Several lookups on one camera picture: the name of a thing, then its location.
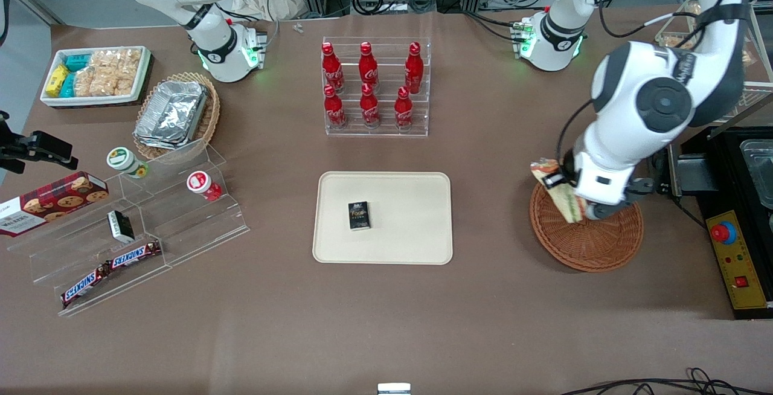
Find green lid yoghurt cup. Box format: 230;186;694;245
107;147;149;179

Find black cable coil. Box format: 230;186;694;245
352;0;437;16

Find small black box gold print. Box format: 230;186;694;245
348;201;371;231

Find yellow control panel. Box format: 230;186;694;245
705;211;771;311

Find black machine housing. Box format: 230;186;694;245
667;126;773;320

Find red emergency stop button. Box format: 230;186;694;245
711;221;738;245

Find clear plastic container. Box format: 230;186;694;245
740;140;773;210

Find light wicker basket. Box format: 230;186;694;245
133;72;221;160

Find red lid yoghurt cup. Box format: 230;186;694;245
186;171;223;202

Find black base cables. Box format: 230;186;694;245
464;11;525;44

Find red tartan Walkers cookie box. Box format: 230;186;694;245
0;172;109;237

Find white rectangular snack bin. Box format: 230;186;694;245
40;46;152;109

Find yellow snack packet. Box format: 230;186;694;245
45;64;70;97

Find small black box white side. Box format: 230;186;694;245
107;210;135;243

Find black floor cables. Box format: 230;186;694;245
562;368;773;395

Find aluminium foil container stack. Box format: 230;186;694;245
134;81;209;149

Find clear acrylic step stand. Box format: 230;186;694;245
7;138;250;317

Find black power cable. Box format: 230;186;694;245
652;150;672;198

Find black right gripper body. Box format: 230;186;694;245
0;111;28;148

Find clear acrylic bottle rack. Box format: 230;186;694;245
322;37;431;137

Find triangle sandwich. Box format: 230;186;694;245
530;158;585;225

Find white wire rack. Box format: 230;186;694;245
655;0;773;112

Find Snickers chocolate bar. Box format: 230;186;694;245
107;240;162;270
60;262;113;308

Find brown round wicker basket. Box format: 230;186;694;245
530;165;644;273

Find cream plastic serving tray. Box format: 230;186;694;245
312;171;454;265

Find red cola bottle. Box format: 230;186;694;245
359;42;379;91
360;83;380;128
405;42;425;95
324;85;348;130
322;42;345;94
395;86;414;131

